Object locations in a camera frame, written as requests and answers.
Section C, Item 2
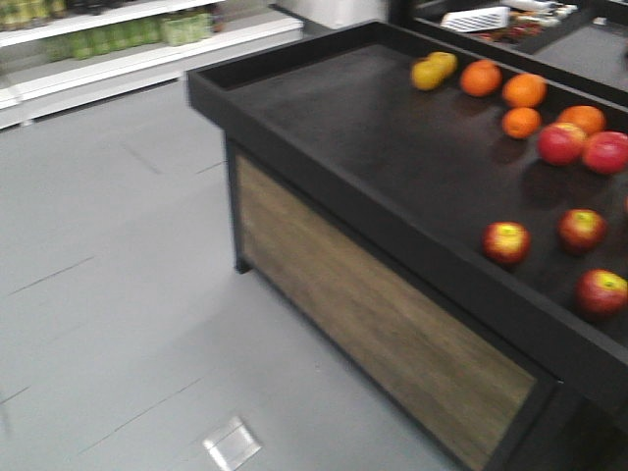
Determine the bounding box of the orange behind apples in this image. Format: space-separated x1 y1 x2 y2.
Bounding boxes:
556 105 606 135

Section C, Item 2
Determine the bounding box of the black wooden produce stand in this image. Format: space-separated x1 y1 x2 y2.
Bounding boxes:
187 22 627 470

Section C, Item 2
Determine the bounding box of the red yellow apple upper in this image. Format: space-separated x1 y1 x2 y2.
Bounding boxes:
482 222 531 266

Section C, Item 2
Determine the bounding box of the red yellow apple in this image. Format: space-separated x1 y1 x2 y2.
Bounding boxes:
482 222 531 266
575 269 627 321
556 208 607 254

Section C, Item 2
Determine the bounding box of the yellow apple front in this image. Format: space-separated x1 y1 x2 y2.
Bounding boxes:
410 60 445 91

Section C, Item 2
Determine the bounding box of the yellow apple rear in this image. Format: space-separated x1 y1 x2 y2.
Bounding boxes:
427 51 458 78

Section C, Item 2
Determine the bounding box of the metal floor outlet cover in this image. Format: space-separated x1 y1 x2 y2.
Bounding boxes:
202 416 262 471

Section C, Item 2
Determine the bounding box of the orange with knob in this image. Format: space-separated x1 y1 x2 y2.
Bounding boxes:
459 59 502 97

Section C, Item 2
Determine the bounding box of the small orange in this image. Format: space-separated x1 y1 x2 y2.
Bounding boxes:
501 107 542 139

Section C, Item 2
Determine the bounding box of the round orange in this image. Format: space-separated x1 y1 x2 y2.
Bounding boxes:
501 74 547 108

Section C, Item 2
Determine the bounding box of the red apple left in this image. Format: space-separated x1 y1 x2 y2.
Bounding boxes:
537 123 587 167

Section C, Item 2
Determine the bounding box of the white perforated board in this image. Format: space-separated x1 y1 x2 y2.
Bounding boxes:
440 6 510 32

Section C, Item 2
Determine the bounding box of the red yellow apple far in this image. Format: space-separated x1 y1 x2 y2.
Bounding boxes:
556 208 607 254

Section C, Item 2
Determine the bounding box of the red yellow apple lower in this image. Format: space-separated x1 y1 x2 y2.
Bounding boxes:
575 269 627 321

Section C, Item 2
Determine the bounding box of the red apple right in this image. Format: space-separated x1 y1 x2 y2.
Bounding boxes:
582 131 627 175

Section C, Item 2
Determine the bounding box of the white supermarket shelf unit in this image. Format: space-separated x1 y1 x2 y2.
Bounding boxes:
1 1 304 129

